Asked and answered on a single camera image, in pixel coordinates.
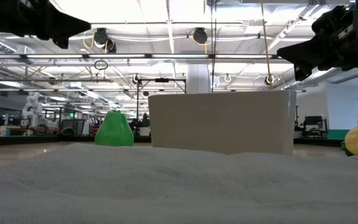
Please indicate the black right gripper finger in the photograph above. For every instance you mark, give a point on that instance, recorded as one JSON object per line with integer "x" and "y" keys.
{"x": 306, "y": 53}
{"x": 301, "y": 72}

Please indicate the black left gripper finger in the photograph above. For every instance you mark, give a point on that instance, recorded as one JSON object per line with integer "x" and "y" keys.
{"x": 61, "y": 43}
{"x": 64, "y": 26}

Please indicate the white plastic tupperware container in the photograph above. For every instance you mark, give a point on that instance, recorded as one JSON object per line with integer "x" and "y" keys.
{"x": 222, "y": 121}

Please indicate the green toy pear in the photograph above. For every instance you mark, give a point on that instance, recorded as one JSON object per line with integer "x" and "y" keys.
{"x": 114, "y": 130}

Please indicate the dark workstation machine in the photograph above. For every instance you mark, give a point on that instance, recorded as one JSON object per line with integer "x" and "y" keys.
{"x": 313, "y": 124}

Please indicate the long ceiling light bar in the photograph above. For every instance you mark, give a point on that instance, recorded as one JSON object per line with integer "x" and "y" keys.
{"x": 120, "y": 56}

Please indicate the green panel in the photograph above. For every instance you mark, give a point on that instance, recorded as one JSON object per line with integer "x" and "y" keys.
{"x": 337, "y": 134}

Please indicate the white humanoid robot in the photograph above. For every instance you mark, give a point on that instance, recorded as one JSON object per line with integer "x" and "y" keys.
{"x": 32, "y": 109}

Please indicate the dark mesh cart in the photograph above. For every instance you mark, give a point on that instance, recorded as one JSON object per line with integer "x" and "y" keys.
{"x": 72, "y": 127}

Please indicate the white building column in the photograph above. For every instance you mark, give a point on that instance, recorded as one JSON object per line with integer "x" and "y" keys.
{"x": 198, "y": 79}

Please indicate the grey folded cloth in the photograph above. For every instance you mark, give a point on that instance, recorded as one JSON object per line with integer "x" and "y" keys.
{"x": 179, "y": 186}

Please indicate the black table frame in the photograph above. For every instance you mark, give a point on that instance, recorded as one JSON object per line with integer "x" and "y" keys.
{"x": 42, "y": 140}

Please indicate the black metal stand frame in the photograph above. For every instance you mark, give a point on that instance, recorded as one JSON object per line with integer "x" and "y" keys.
{"x": 162, "y": 80}

